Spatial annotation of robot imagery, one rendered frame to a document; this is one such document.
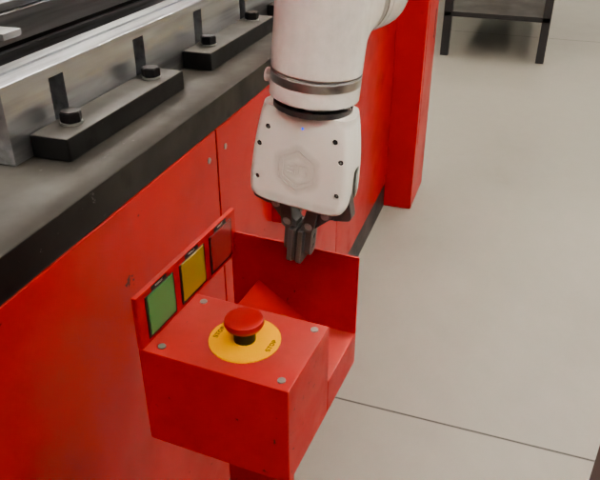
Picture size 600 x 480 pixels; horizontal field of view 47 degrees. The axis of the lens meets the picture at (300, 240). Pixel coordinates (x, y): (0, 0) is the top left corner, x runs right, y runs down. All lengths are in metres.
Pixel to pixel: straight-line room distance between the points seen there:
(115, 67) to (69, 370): 0.44
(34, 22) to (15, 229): 0.64
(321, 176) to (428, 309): 1.48
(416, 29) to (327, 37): 1.83
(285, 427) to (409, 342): 1.32
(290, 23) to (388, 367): 1.38
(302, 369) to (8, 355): 0.29
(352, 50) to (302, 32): 0.05
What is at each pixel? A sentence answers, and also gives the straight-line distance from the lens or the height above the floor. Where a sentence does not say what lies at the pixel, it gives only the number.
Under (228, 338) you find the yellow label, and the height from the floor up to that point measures 0.78.
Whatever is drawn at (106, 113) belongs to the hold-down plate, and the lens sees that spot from 0.93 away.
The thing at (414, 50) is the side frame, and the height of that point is 0.60.
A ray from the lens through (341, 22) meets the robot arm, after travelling 0.59.
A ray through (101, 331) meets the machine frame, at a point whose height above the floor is 0.70.
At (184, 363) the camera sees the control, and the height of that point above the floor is 0.78.
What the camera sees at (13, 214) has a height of 0.88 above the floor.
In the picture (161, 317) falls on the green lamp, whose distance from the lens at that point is 0.70.
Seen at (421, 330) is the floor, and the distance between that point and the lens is 2.00.
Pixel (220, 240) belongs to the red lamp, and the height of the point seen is 0.82.
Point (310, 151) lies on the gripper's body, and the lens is 0.64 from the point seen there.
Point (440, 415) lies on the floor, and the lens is 1.76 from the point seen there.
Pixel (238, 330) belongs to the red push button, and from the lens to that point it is 0.66.
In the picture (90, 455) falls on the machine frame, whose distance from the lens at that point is 0.92.
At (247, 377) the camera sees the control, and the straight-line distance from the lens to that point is 0.65.
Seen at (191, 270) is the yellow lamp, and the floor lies 0.82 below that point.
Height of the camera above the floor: 1.21
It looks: 30 degrees down
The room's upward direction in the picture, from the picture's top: straight up
